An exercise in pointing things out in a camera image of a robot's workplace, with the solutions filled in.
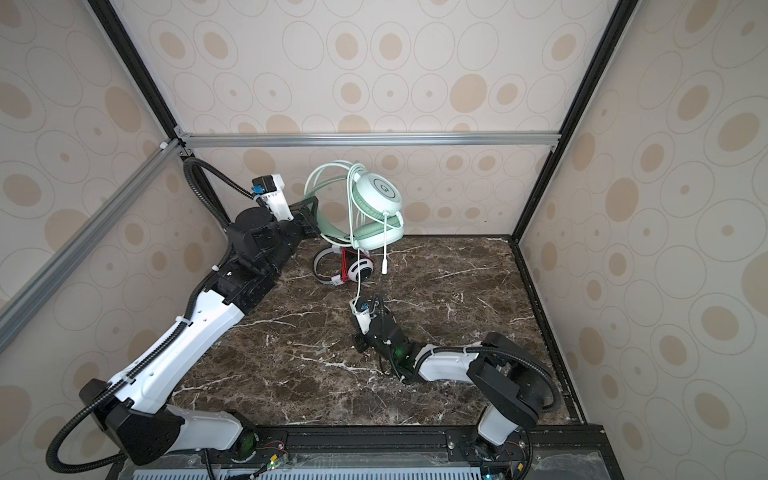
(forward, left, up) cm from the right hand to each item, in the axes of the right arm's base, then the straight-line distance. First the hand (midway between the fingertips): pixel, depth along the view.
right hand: (353, 318), depth 84 cm
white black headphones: (+21, -2, -4) cm, 22 cm away
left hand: (+9, +3, +36) cm, 37 cm away
